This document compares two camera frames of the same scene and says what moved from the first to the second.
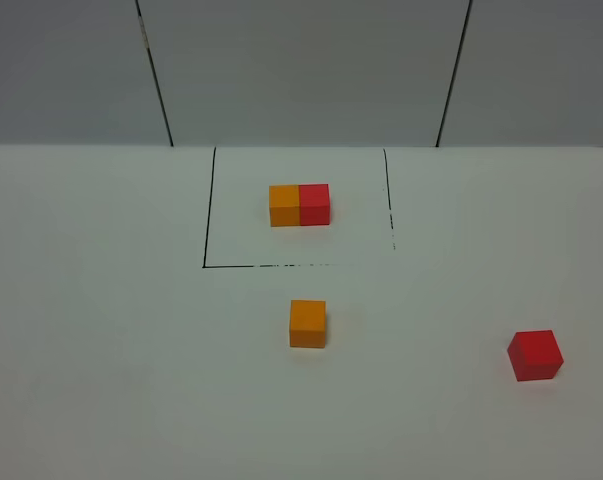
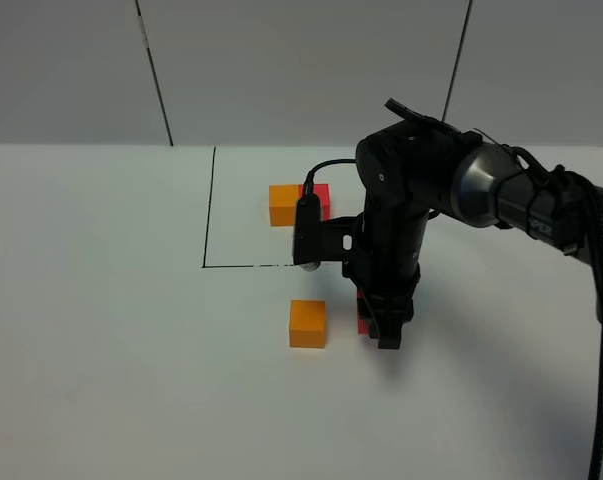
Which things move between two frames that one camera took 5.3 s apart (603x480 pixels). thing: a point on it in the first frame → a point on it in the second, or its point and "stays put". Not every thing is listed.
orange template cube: (289, 205) stays put
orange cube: (307, 326) stays put
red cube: (534, 355) → (362, 325)
